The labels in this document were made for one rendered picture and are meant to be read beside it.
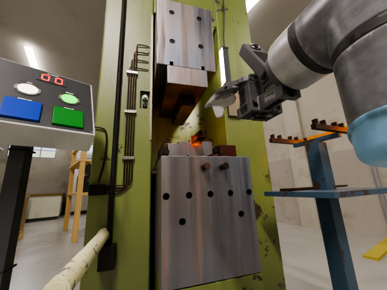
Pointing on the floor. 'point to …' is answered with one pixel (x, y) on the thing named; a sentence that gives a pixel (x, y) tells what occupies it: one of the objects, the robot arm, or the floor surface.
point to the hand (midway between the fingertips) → (230, 107)
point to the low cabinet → (44, 206)
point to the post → (12, 208)
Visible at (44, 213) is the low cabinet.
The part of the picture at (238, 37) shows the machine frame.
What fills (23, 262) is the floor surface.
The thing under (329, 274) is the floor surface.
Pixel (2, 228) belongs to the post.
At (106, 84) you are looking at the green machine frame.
